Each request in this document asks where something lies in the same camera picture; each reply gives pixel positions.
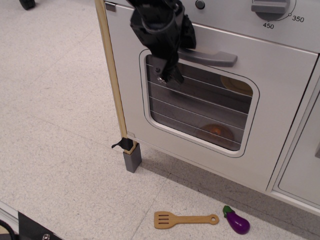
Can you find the black caster wheel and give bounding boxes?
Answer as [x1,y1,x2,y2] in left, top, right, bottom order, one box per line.
[19,0,36,11]

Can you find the black cable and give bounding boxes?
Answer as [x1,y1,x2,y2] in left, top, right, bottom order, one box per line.
[0,220,17,240]

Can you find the purple toy eggplant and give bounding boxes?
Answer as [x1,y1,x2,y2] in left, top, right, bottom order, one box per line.
[222,205,251,235]

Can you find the grey temperature knob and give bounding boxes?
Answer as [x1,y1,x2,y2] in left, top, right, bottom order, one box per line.
[251,0,290,21]

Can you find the yellow plastic plate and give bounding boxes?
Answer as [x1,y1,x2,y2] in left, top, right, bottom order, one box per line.
[220,75,253,97]

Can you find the small grey round button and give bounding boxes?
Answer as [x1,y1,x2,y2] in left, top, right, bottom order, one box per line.
[195,0,205,10]

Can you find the grey cabinet foot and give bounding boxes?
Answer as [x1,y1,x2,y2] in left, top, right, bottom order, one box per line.
[123,144,142,173]

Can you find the orange pot lid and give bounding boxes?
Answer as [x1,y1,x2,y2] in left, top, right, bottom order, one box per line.
[195,124,235,149]

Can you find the white oven door with window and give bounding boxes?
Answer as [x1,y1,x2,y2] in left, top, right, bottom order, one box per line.
[103,0,320,191]

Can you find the white toy kitchen cabinet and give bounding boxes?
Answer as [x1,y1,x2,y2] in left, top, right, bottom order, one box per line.
[95,0,320,215]

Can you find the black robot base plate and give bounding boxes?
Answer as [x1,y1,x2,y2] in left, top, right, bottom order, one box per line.
[18,212,63,240]

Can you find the black tape strip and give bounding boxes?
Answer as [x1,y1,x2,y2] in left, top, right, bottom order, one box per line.
[111,137,134,151]

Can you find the wooden slotted spatula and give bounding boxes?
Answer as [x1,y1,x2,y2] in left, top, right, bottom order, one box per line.
[154,211,220,230]

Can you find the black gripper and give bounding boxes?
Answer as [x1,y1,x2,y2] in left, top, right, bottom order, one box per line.
[129,0,197,88]

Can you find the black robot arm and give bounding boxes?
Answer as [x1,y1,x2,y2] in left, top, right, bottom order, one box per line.
[129,0,197,90]

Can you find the white cupboard door right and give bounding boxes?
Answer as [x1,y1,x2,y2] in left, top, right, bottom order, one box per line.
[272,74,320,208]

